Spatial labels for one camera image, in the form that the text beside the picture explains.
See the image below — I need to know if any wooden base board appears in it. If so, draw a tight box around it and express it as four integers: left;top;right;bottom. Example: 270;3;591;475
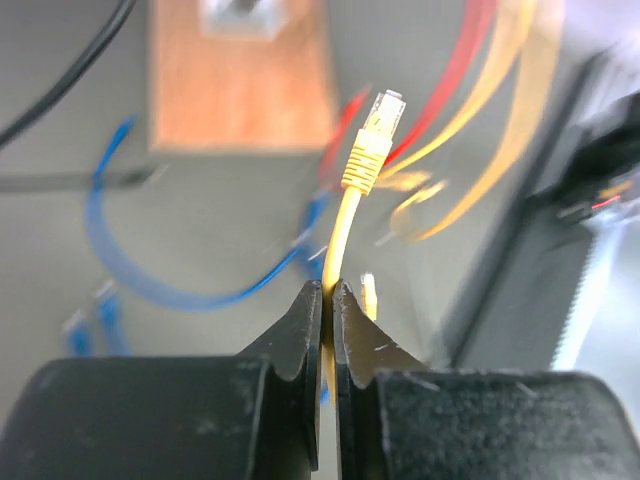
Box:
148;1;338;152

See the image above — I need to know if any black patch cable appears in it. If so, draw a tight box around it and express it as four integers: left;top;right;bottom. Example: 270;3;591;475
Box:
0;0;138;191

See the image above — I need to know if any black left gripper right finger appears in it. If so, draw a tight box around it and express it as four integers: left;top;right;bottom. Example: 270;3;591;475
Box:
332;282;639;479

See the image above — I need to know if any blue patch cable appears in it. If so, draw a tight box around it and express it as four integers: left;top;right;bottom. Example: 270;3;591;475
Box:
84;115;331;313
61;279;132;357

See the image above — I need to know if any yellow patch cable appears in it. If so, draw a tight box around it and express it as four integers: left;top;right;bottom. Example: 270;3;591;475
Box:
319;89;406;406
360;272;379;322
379;0;566;246

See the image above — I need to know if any red patch cable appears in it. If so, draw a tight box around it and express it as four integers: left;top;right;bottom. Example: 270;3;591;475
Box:
317;0;499;181

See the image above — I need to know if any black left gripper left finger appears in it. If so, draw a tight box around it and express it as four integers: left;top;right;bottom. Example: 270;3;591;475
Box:
1;281;323;479

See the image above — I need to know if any metal stand bracket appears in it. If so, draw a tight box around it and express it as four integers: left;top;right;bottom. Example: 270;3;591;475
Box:
198;0;287;39

